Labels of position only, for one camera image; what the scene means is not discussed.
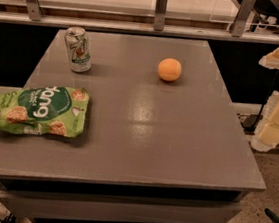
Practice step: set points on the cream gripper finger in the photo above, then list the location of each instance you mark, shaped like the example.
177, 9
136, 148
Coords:
266, 135
271, 60

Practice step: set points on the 7up soda can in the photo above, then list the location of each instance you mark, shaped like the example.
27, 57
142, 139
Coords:
77, 46

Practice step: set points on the orange ball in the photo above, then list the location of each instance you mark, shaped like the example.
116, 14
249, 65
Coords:
169, 70

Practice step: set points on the green tool on floor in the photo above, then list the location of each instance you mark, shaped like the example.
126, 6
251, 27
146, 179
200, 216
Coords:
272, 216

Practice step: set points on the grey drawer cabinet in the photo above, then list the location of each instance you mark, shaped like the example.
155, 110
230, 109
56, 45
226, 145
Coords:
152, 151

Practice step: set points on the green snack bag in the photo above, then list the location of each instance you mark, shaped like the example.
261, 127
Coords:
50, 110

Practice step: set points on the right metal bracket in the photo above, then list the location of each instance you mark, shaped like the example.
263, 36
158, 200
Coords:
239, 24

